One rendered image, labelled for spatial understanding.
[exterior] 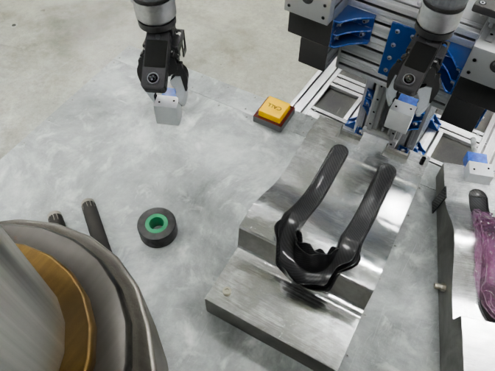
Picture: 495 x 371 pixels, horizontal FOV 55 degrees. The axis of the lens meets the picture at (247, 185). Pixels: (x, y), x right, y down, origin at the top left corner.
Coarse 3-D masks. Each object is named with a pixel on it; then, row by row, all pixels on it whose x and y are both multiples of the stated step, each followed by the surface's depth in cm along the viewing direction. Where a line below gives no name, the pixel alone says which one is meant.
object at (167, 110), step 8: (168, 88) 107; (160, 96) 103; (168, 96) 103; (176, 96) 103; (160, 104) 102; (168, 104) 102; (176, 104) 102; (160, 112) 103; (168, 112) 102; (176, 112) 102; (160, 120) 105; (168, 120) 104; (176, 120) 104
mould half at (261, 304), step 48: (336, 144) 104; (384, 144) 104; (288, 192) 96; (336, 192) 98; (240, 240) 90; (336, 240) 85; (384, 240) 89; (240, 288) 88; (288, 288) 88; (336, 288) 85; (288, 336) 82; (336, 336) 82
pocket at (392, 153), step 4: (388, 148) 106; (392, 148) 106; (384, 152) 107; (388, 152) 107; (392, 152) 106; (396, 152) 105; (400, 152) 105; (404, 152) 105; (388, 156) 106; (392, 156) 106; (396, 156) 106; (400, 156) 106; (404, 156) 105; (408, 156) 104; (396, 160) 105; (400, 160) 105; (404, 160) 105
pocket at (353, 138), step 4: (340, 128) 108; (340, 132) 110; (344, 132) 109; (348, 132) 108; (352, 132) 108; (336, 136) 108; (340, 136) 109; (344, 136) 109; (348, 136) 109; (352, 136) 109; (356, 136) 108; (360, 136) 108; (348, 140) 109; (352, 140) 109; (356, 140) 109; (356, 144) 108
